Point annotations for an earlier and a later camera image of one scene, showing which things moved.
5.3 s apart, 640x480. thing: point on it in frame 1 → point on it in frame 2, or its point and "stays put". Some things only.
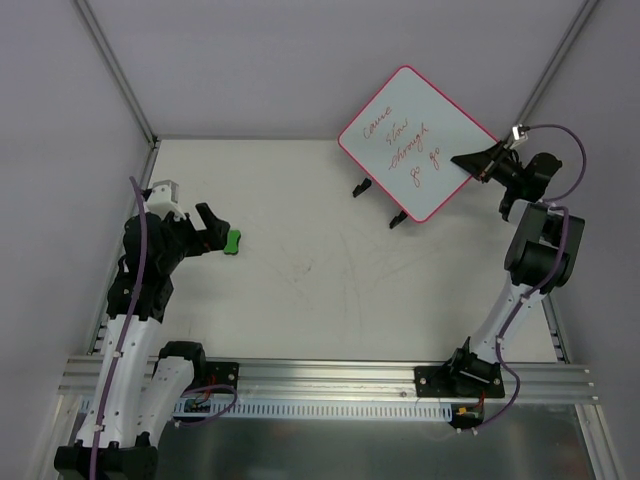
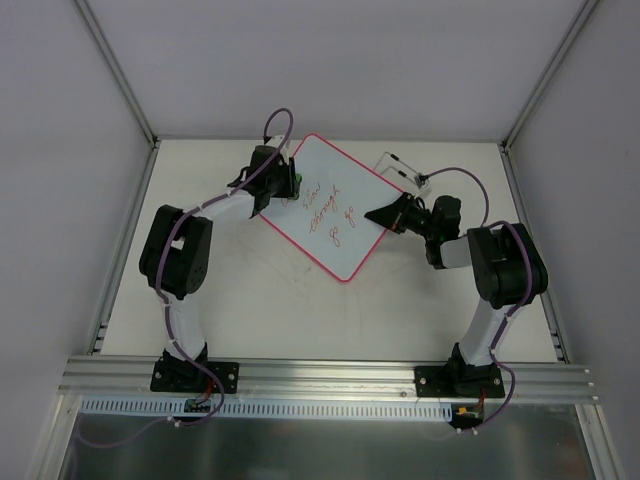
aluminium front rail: [522, 382] stays put
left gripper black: [198, 232] → [289, 176]
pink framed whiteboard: [404, 137] → [327, 219]
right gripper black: [491, 163] → [401, 213]
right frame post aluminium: [572, 37] stays put
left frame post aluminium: [110, 56] stays put
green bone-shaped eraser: [232, 244] → [297, 181]
